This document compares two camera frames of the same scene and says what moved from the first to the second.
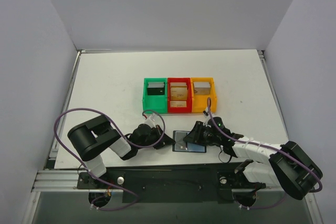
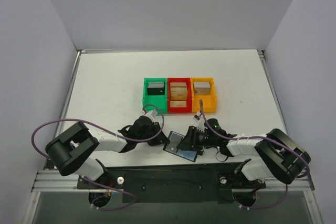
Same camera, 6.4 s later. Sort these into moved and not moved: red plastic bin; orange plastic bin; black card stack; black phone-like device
Moved: black phone-like device
Not moved: red plastic bin; black card stack; orange plastic bin
